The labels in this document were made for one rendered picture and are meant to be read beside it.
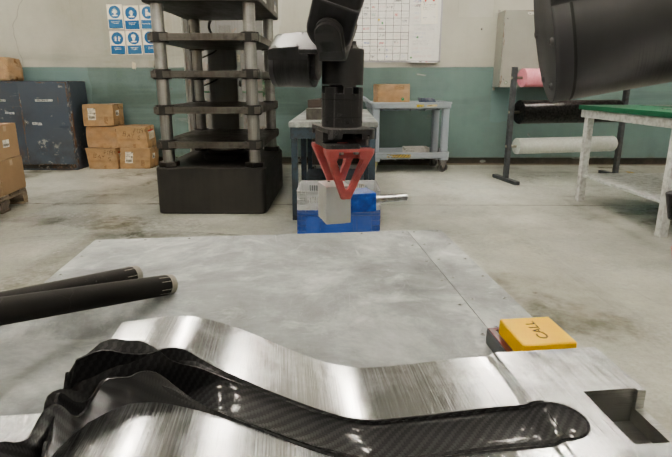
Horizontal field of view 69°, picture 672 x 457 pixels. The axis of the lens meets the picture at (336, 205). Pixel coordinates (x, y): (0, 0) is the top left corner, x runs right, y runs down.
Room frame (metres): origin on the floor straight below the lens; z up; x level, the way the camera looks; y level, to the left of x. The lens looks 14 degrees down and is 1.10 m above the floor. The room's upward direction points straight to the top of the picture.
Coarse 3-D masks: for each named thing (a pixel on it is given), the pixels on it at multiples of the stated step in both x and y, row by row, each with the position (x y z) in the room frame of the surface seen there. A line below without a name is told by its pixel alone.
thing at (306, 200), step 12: (300, 180) 3.76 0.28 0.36; (312, 180) 3.76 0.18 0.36; (324, 180) 3.76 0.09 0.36; (348, 180) 3.76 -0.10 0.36; (360, 180) 3.76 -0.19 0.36; (372, 180) 3.76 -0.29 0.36; (300, 192) 3.38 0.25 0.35; (312, 192) 3.39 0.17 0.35; (300, 204) 3.38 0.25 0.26; (312, 204) 3.39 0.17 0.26
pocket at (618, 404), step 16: (592, 400) 0.30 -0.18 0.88; (608, 400) 0.31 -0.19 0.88; (624, 400) 0.31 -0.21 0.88; (640, 400) 0.30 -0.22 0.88; (608, 416) 0.31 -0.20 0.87; (624, 416) 0.31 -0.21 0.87; (640, 416) 0.30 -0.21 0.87; (624, 432) 0.30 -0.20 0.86; (640, 432) 0.30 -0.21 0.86; (656, 432) 0.28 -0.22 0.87
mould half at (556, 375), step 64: (192, 320) 0.33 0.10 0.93; (256, 384) 0.28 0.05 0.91; (320, 384) 0.31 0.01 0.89; (384, 384) 0.32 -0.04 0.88; (448, 384) 0.32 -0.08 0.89; (512, 384) 0.31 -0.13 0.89; (576, 384) 0.31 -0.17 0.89; (64, 448) 0.20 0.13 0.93; (128, 448) 0.20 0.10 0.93; (192, 448) 0.20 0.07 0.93; (256, 448) 0.22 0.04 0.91; (576, 448) 0.25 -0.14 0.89; (640, 448) 0.25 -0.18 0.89
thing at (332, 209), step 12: (324, 192) 0.67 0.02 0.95; (336, 192) 0.67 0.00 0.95; (360, 192) 0.69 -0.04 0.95; (372, 192) 0.69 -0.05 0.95; (324, 204) 0.67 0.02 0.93; (336, 204) 0.67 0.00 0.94; (348, 204) 0.67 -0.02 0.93; (360, 204) 0.68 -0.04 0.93; (372, 204) 0.69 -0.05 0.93; (324, 216) 0.67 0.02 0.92; (336, 216) 0.67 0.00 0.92; (348, 216) 0.67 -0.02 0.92
